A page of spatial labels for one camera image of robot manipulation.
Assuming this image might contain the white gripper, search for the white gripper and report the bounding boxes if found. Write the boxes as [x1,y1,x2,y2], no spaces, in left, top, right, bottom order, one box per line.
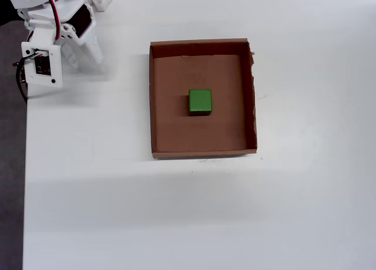
[16,2,104,70]

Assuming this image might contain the green cube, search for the green cube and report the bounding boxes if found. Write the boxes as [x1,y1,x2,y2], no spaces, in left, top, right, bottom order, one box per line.
[187,88,213,117]

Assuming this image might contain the brown cardboard box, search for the brown cardboard box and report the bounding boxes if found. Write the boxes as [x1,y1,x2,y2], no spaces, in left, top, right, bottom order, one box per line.
[149,38,259,161]

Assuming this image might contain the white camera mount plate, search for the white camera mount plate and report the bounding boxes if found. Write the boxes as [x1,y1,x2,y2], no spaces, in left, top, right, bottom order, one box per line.
[20,41,63,88]

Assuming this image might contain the red servo cable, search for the red servo cable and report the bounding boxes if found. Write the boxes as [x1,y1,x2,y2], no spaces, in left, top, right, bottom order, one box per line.
[42,0,63,41]

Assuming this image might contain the black camera cable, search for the black camera cable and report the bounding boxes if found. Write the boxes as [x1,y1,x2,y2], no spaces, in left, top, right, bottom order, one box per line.
[11,54,43,102]

